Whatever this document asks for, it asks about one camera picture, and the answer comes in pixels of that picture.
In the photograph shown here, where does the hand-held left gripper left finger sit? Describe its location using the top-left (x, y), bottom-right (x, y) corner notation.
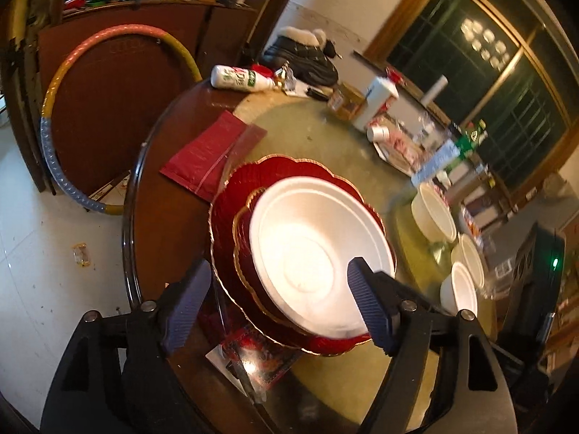
top-left (41, 259), bottom-right (213, 434)

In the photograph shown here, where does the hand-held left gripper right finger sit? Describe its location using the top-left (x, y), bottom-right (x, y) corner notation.
top-left (347, 257), bottom-right (519, 434)

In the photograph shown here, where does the small red scalloped plate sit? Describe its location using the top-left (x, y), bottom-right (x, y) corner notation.
top-left (233, 185), bottom-right (317, 326)

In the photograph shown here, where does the large white bowl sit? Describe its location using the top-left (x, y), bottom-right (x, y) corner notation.
top-left (249, 177), bottom-right (396, 340)

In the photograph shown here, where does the large red scalloped plate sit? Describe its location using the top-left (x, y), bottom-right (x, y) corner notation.
top-left (209, 154), bottom-right (399, 357)

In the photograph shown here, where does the large ribbed beige bowl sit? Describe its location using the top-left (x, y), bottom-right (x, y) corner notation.
top-left (411, 182), bottom-right (457, 242)

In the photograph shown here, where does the small white bowl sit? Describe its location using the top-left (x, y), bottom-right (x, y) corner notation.
top-left (440, 262), bottom-right (479, 319)

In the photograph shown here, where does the beige bowl with tab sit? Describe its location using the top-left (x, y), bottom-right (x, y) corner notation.
top-left (450, 234), bottom-right (486, 290)

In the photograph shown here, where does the red printed card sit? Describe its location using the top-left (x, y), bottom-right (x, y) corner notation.
top-left (206, 323), bottom-right (301, 392)

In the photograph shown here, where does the thick book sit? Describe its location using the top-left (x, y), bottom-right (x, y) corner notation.
top-left (373, 138), bottom-right (417, 175)

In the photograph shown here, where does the red plastic bag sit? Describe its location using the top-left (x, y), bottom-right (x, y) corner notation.
top-left (160, 111), bottom-right (267, 200)

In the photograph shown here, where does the pink crumpled cloth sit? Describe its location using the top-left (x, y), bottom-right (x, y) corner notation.
top-left (384, 133), bottom-right (419, 163)

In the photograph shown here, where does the green plastic bottle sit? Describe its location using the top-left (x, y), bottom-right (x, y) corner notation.
top-left (455, 120), bottom-right (488, 159)

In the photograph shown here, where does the multicoloured hula hoop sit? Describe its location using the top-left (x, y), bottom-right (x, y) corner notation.
top-left (40, 25), bottom-right (203, 215)

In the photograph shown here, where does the white liquor bottle red cap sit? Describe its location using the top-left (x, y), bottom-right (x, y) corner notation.
top-left (352, 75), bottom-right (400, 133)

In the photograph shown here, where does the jar with gold lid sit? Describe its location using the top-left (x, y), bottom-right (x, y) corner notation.
top-left (328, 82), bottom-right (366, 120)

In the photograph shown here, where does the folded round wooden table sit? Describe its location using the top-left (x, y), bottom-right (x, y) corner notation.
top-left (36, 27), bottom-right (204, 200)

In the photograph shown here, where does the white paper roll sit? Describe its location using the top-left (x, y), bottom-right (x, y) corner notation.
top-left (420, 75), bottom-right (449, 107)

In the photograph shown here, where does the white bottle with green label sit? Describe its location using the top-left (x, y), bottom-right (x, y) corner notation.
top-left (211, 64), bottom-right (276, 93)

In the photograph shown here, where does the black jacket with fur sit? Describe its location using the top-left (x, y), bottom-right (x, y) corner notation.
top-left (261, 26), bottom-right (340, 86)

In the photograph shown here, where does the wood framed window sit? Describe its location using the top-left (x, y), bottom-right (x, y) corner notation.
top-left (364, 0), bottom-right (575, 204)

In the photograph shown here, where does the wooden sideboard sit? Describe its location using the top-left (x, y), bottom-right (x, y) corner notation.
top-left (61, 0), bottom-right (258, 73)

